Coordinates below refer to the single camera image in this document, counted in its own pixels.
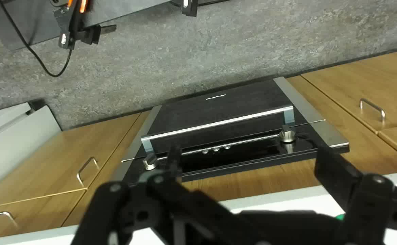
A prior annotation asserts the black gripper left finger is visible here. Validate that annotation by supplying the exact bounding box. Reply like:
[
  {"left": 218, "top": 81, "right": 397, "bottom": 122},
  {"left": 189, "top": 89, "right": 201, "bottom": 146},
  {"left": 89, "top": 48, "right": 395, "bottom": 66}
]
[{"left": 71, "top": 143, "right": 237, "bottom": 245}]

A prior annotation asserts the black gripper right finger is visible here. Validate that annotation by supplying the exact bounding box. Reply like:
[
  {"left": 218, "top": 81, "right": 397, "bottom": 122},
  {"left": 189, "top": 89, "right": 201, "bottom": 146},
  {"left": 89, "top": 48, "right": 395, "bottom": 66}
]
[{"left": 313, "top": 143, "right": 397, "bottom": 245}]

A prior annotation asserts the silver oven knob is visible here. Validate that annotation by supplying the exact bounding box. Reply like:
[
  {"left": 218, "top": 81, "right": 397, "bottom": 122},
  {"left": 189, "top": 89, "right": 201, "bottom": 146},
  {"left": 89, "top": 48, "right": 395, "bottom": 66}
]
[
  {"left": 280, "top": 130, "right": 298, "bottom": 145},
  {"left": 142, "top": 154, "right": 159, "bottom": 172}
]

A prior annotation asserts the wooden cabinet door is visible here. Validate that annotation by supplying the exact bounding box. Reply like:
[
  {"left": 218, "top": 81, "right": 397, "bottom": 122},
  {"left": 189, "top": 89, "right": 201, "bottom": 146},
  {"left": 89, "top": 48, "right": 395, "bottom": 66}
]
[
  {"left": 0, "top": 112, "right": 151, "bottom": 215},
  {"left": 301, "top": 47, "right": 397, "bottom": 134}
]

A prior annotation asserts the wooden cabinet drawer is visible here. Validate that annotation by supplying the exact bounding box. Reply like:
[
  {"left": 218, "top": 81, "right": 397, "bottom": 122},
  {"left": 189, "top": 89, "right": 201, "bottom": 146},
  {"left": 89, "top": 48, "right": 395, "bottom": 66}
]
[{"left": 0, "top": 190, "right": 87, "bottom": 241}]

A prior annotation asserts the black built-in oven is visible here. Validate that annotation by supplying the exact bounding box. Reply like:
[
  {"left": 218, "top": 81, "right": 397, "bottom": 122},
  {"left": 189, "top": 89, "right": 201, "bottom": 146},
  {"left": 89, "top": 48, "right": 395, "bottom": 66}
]
[{"left": 114, "top": 75, "right": 351, "bottom": 184}]

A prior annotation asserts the grey dishwasher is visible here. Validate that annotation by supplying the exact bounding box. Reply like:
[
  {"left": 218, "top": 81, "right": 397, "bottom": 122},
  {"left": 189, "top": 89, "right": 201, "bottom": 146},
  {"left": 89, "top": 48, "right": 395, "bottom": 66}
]
[{"left": 0, "top": 101, "right": 64, "bottom": 195}]

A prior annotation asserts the black breadboard table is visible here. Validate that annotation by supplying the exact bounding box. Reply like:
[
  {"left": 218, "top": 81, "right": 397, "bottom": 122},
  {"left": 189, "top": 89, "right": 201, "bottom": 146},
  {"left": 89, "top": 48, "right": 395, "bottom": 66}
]
[{"left": 0, "top": 0, "right": 237, "bottom": 52}]

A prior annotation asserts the black table clamp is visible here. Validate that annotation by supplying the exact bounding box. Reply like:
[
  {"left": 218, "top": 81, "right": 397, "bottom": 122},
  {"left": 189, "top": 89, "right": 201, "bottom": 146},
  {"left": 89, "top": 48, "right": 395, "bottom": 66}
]
[{"left": 170, "top": 0, "right": 201, "bottom": 18}]

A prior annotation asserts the silver cabinet door handle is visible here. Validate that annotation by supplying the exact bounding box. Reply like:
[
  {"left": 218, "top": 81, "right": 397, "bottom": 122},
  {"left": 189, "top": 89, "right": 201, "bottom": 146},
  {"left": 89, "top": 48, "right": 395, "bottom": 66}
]
[
  {"left": 75, "top": 156, "right": 102, "bottom": 188},
  {"left": 358, "top": 97, "right": 388, "bottom": 124}
]

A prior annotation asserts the silver oven handle bar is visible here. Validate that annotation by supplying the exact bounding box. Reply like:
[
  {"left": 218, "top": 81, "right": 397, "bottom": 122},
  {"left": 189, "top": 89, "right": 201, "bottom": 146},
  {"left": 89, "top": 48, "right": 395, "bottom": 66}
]
[{"left": 140, "top": 105, "right": 297, "bottom": 156}]

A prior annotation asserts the thin black cable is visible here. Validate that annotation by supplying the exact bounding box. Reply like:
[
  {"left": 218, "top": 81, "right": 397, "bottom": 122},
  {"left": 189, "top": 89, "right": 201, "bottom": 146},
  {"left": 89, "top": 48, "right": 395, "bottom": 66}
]
[{"left": 0, "top": 0, "right": 75, "bottom": 79}]

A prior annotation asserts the orange handled black clamp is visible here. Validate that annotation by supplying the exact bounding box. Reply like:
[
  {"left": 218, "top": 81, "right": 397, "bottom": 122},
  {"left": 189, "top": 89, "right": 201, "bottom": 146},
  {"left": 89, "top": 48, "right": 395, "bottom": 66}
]
[{"left": 52, "top": 0, "right": 119, "bottom": 51}]

